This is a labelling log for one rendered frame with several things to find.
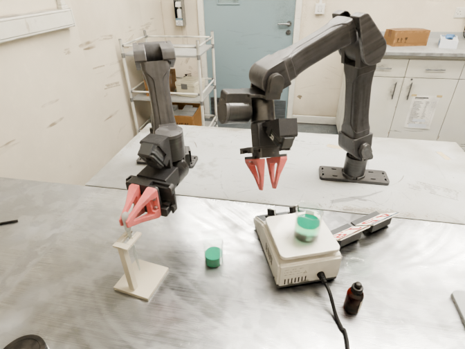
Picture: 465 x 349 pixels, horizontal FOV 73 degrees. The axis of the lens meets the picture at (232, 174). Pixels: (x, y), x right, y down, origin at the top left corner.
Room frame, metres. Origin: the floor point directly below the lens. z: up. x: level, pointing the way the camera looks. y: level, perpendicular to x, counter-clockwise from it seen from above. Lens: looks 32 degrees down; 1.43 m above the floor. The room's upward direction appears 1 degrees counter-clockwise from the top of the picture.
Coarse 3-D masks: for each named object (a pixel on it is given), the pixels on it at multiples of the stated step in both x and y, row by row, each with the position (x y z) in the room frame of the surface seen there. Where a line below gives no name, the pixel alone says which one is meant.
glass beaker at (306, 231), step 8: (304, 200) 0.48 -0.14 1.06; (312, 200) 0.48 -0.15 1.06; (296, 208) 0.46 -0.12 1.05; (304, 208) 0.48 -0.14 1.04; (312, 208) 0.48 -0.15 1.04; (320, 208) 0.46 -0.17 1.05; (296, 216) 0.45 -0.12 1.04; (320, 216) 0.46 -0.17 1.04; (296, 224) 0.45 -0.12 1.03; (304, 224) 0.44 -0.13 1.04; (312, 224) 0.43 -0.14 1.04; (320, 224) 0.44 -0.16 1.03; (296, 232) 0.45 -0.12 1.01; (304, 232) 0.44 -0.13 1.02; (312, 232) 0.43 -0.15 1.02; (304, 240) 0.43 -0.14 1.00; (312, 240) 0.43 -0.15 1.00
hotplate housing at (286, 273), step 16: (256, 224) 0.56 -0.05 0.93; (272, 240) 0.47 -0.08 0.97; (272, 256) 0.44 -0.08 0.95; (320, 256) 0.42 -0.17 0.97; (336, 256) 0.42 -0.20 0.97; (272, 272) 0.43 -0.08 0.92; (288, 272) 0.40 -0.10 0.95; (304, 272) 0.41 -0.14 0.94; (320, 272) 0.41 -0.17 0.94; (336, 272) 0.42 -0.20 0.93
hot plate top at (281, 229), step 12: (276, 216) 0.52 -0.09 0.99; (288, 216) 0.52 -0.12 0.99; (276, 228) 0.48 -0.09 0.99; (288, 228) 0.48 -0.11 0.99; (324, 228) 0.48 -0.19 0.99; (276, 240) 0.45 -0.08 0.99; (288, 240) 0.45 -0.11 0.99; (324, 240) 0.45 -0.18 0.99; (288, 252) 0.42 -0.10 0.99; (300, 252) 0.42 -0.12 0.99; (312, 252) 0.42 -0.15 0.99; (324, 252) 0.42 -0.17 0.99
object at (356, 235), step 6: (336, 228) 0.57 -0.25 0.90; (342, 228) 0.57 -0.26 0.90; (348, 228) 0.57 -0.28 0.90; (366, 228) 0.53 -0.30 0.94; (348, 234) 0.52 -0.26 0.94; (354, 234) 0.51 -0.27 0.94; (360, 234) 0.53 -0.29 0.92; (336, 240) 0.50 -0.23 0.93; (342, 240) 0.51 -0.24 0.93; (348, 240) 0.52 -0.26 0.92; (354, 240) 0.53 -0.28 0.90; (342, 246) 0.51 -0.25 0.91
